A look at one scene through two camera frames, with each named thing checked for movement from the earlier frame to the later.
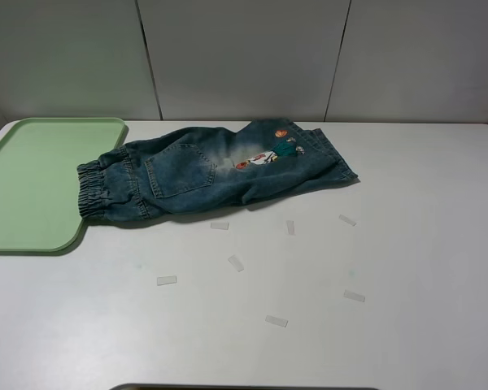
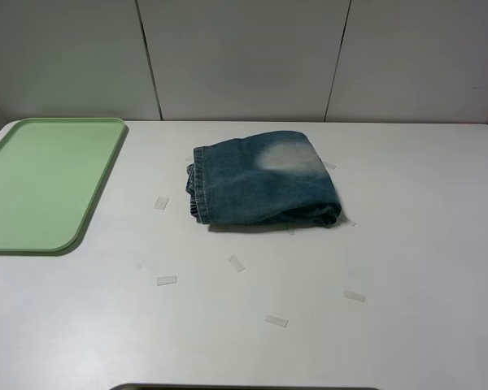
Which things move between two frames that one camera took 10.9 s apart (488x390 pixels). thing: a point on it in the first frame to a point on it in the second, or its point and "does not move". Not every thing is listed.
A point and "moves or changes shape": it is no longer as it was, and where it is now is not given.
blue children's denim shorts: x=172 y=171 moves or changes shape
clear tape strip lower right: x=348 y=294 does not move
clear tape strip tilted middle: x=235 y=262 does not move
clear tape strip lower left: x=163 y=280 does not move
